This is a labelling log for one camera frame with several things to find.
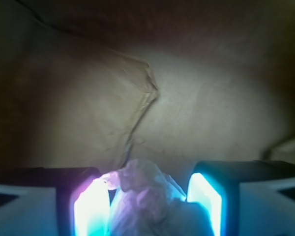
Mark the brown paper bag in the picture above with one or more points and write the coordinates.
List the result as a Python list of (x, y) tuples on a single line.
[(95, 82)]

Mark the white paper ball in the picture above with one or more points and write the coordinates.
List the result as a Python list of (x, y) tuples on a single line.
[(148, 202)]

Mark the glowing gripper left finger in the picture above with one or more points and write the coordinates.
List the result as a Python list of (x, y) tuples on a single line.
[(53, 202)]

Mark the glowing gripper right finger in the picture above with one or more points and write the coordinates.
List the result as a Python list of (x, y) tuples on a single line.
[(246, 198)]

